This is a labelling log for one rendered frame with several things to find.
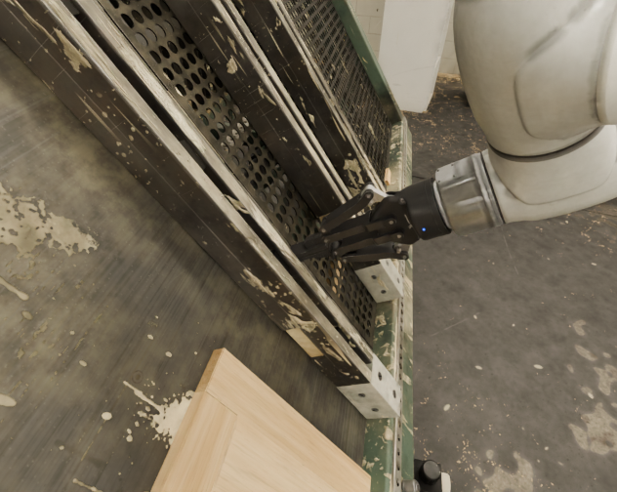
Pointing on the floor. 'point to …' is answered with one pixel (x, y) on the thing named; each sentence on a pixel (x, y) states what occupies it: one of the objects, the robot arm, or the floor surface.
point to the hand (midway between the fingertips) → (309, 248)
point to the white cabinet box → (413, 49)
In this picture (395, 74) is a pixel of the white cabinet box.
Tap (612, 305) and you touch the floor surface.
